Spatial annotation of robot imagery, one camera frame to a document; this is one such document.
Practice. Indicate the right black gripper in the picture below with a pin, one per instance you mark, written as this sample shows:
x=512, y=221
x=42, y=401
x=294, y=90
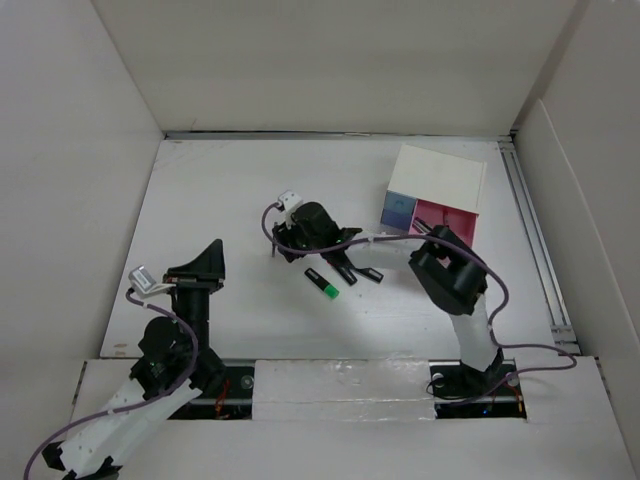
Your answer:
x=287, y=235

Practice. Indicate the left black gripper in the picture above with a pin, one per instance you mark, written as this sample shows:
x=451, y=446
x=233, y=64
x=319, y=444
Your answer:
x=206, y=271

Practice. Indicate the light blue drawer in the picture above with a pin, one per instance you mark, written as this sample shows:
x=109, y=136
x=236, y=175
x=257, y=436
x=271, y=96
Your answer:
x=399, y=203

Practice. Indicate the pink drawer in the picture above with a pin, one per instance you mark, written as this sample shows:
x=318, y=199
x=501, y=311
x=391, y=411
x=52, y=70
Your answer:
x=463, y=223

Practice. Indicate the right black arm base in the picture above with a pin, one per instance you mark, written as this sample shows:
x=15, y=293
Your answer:
x=463, y=393

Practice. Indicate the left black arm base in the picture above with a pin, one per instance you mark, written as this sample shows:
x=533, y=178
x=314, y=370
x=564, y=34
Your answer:
x=232, y=400

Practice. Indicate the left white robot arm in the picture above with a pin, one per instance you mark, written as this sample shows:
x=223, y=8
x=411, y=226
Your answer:
x=176, y=366

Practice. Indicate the pink highlighter marker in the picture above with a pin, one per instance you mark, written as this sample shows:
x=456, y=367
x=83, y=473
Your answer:
x=346, y=274

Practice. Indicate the green highlighter marker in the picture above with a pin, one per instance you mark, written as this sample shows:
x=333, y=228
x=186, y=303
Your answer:
x=321, y=283

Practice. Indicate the blue highlighter marker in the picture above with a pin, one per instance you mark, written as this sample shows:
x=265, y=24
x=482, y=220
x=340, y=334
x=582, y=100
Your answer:
x=371, y=274

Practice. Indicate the purple blue drawer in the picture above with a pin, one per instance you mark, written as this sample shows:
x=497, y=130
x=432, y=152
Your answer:
x=398, y=220

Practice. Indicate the white drawer cabinet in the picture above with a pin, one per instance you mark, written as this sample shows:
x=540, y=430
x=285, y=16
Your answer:
x=438, y=178

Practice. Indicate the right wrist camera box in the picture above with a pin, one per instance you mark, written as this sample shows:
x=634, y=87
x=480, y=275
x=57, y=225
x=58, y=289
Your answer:
x=289, y=202

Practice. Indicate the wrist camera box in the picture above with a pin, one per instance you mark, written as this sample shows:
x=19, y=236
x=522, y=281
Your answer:
x=289, y=202
x=144, y=285

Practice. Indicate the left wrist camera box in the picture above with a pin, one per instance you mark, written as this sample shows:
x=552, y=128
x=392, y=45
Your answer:
x=144, y=285

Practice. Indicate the back aluminium rail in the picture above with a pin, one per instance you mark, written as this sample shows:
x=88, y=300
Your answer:
x=310, y=135

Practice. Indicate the aluminium rail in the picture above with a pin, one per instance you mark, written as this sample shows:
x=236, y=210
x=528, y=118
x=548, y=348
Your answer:
x=310, y=135
x=560, y=324

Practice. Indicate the right aluminium rail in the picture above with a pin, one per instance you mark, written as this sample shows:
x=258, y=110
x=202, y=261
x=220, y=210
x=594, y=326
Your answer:
x=560, y=324

